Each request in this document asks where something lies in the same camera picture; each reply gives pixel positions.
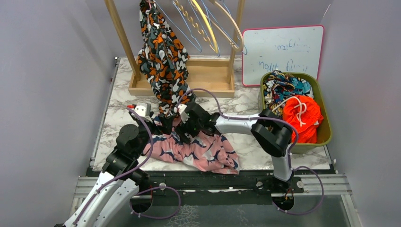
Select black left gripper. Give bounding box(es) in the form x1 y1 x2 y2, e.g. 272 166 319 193
134 111 174 157

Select pink patterned garment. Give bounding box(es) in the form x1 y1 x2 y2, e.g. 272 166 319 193
151 131 240 175

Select light blue wire hanger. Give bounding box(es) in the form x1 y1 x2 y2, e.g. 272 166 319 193
220 0 248 55
188 0 220 57
153 0 203 53

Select colourful patterned shorts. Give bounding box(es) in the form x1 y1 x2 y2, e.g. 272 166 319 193
262 70 314 116

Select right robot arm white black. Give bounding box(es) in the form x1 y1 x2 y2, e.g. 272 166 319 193
175 102 296 192

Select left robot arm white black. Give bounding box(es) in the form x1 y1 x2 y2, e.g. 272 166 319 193
59 111 161 227

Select wavy wooden hanger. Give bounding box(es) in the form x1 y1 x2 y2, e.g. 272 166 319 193
172 0 218 52

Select wooden clothes rack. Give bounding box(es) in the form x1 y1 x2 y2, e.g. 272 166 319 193
105 0 244 98

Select camouflage orange black garment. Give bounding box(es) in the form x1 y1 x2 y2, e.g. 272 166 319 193
138 0 196 116

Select olive green plastic basket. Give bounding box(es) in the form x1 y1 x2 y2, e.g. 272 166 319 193
258 72 331 154

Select pink framed whiteboard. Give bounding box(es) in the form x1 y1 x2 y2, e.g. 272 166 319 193
242 25 324 87

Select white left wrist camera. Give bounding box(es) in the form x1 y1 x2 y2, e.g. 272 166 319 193
126 102 153 122

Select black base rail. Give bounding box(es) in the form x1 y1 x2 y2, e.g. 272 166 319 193
117 169 304 206

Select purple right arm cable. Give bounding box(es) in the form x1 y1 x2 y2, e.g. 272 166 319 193
177 88 325 217

